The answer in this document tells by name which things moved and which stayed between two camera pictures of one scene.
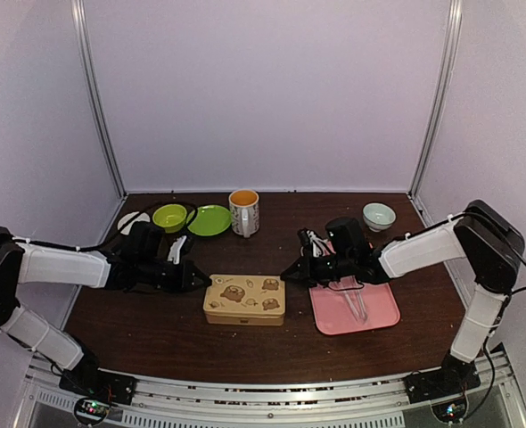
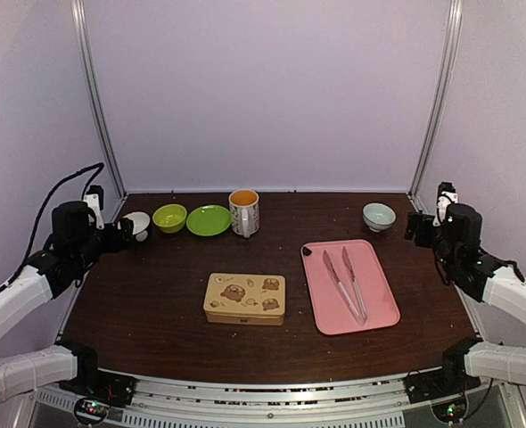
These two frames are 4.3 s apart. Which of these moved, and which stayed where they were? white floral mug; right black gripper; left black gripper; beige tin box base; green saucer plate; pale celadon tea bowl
Moved: left black gripper; right black gripper
Stayed: green saucer plate; white floral mug; pale celadon tea bowl; beige tin box base
